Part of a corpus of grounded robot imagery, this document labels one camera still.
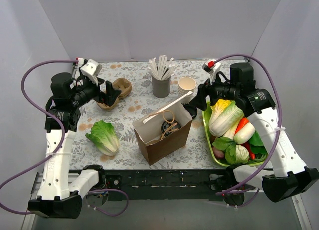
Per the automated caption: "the white straw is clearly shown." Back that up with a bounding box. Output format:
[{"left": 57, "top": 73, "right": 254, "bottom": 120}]
[
  {"left": 163, "top": 56, "right": 178, "bottom": 80},
  {"left": 149, "top": 57, "right": 160, "bottom": 80},
  {"left": 142, "top": 91, "right": 193, "bottom": 124},
  {"left": 159, "top": 55, "right": 167, "bottom": 80}
]

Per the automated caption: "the black coffee cup lid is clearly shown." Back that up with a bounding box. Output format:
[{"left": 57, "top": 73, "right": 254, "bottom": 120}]
[{"left": 161, "top": 119, "right": 181, "bottom": 137}]

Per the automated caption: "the brown paper bag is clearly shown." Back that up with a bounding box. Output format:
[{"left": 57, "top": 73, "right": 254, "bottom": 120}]
[{"left": 133, "top": 103, "right": 192, "bottom": 165}]

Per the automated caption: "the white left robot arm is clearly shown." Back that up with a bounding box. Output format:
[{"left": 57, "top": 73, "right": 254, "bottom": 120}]
[{"left": 28, "top": 72, "right": 121, "bottom": 219}]

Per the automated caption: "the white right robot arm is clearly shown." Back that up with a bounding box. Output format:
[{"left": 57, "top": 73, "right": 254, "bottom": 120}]
[{"left": 190, "top": 60, "right": 319, "bottom": 202}]

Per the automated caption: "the black spare cup lid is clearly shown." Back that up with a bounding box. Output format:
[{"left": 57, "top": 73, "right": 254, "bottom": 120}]
[{"left": 184, "top": 104, "right": 198, "bottom": 119}]

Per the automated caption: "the brown pulp cup carrier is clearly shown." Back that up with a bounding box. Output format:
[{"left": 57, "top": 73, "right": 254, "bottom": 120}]
[{"left": 97, "top": 78, "right": 132, "bottom": 111}]

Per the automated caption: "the green vegetable tray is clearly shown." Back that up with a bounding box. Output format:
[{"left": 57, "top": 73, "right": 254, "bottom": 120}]
[{"left": 202, "top": 101, "right": 267, "bottom": 167}]

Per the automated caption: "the stack of paper cups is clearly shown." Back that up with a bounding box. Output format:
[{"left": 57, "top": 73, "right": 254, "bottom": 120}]
[{"left": 178, "top": 77, "right": 197, "bottom": 104}]

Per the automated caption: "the yellow napa cabbage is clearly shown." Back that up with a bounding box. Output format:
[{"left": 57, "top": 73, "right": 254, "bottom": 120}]
[{"left": 209, "top": 99, "right": 231, "bottom": 125}]

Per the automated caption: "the green white napa cabbage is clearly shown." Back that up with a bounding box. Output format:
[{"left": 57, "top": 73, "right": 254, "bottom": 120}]
[{"left": 208, "top": 101, "right": 244, "bottom": 137}]

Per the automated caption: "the orange carrot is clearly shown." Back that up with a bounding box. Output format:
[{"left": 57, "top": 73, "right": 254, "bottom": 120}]
[{"left": 235, "top": 118, "right": 249, "bottom": 134}]

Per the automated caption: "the grey straw holder cup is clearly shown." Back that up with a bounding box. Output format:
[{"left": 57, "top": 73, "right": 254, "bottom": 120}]
[{"left": 152, "top": 76, "right": 171, "bottom": 98}]

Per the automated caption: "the floral table mat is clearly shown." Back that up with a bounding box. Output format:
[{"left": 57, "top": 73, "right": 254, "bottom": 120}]
[{"left": 69, "top": 60, "right": 221, "bottom": 170}]

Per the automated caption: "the white radish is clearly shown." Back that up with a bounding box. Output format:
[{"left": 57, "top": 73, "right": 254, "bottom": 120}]
[{"left": 234, "top": 122, "right": 255, "bottom": 144}]

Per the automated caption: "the purple red onion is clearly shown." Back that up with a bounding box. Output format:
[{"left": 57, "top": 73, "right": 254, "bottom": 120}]
[{"left": 212, "top": 147, "right": 225, "bottom": 160}]

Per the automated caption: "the small white green cabbage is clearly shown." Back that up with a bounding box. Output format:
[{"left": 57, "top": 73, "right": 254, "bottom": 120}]
[{"left": 230, "top": 145, "right": 249, "bottom": 164}]

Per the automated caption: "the green leafy vegetable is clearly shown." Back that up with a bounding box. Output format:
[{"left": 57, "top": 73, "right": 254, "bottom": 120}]
[{"left": 212, "top": 131, "right": 268, "bottom": 165}]

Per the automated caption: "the red chili pepper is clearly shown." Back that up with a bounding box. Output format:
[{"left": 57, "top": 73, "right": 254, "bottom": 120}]
[{"left": 245, "top": 142, "right": 256, "bottom": 160}]

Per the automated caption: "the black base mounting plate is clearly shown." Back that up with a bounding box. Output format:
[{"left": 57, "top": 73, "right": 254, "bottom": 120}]
[{"left": 77, "top": 169, "right": 256, "bottom": 202}]

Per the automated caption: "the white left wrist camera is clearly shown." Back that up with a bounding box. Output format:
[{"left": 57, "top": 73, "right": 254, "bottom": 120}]
[{"left": 79, "top": 59, "right": 102, "bottom": 85}]

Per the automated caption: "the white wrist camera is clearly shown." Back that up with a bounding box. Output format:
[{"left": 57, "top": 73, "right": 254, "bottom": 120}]
[
  {"left": 79, "top": 59, "right": 102, "bottom": 85},
  {"left": 202, "top": 59, "right": 221, "bottom": 84}
]

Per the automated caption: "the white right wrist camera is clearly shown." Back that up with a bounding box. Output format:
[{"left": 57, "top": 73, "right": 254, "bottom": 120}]
[{"left": 202, "top": 59, "right": 221, "bottom": 84}]

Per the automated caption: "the aluminium frame rail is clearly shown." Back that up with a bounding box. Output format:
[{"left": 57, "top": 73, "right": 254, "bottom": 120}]
[{"left": 21, "top": 171, "right": 312, "bottom": 230}]

